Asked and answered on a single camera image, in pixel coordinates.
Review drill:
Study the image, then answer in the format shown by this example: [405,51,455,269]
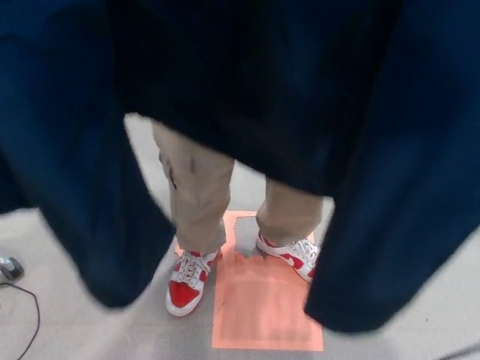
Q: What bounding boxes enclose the navy blue work coat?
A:
[0,0,480,335]

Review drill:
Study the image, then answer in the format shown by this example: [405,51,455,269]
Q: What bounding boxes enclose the person's left red white sneaker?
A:
[256,230,320,284]

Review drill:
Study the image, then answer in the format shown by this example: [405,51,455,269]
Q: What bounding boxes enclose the person's right red white sneaker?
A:
[164,247,222,318]

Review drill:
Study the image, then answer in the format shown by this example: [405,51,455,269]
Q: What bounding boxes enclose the orange floor sheet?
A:
[211,211,324,353]

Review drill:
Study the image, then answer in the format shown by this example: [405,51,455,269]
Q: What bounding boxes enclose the person's red white sneaker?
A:
[164,247,222,318]
[256,230,320,284]

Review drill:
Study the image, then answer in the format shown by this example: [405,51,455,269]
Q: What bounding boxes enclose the black basketball print t-shirt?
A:
[108,0,380,198]

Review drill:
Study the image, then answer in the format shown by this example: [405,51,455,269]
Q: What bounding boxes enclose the beige trousers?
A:
[151,119,327,252]

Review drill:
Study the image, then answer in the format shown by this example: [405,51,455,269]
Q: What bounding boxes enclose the grey floor device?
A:
[0,256,26,282]

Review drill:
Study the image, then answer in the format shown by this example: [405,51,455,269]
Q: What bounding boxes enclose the thin black floor cable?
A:
[0,281,41,360]

